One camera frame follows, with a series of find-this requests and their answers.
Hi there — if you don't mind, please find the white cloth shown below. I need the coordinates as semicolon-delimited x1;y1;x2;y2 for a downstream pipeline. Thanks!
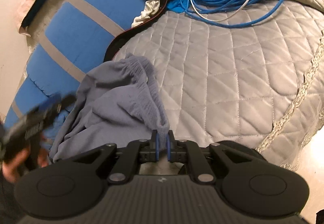
131;0;160;28

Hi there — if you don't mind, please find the grey-blue sweatshirt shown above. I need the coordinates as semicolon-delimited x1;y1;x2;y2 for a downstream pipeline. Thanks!
49;54;170;163

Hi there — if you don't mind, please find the person's left hand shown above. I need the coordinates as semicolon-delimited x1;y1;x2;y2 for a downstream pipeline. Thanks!
2;144;49;183

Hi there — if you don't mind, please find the grey quilted bedspread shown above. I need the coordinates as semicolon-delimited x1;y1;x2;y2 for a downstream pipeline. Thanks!
115;0;323;170

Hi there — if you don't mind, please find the bright blue cloth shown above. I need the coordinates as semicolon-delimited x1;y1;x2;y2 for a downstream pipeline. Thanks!
166;0;189;13

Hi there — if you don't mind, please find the blue striped cushion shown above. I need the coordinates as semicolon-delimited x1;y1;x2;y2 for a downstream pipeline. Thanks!
4;0;147;129

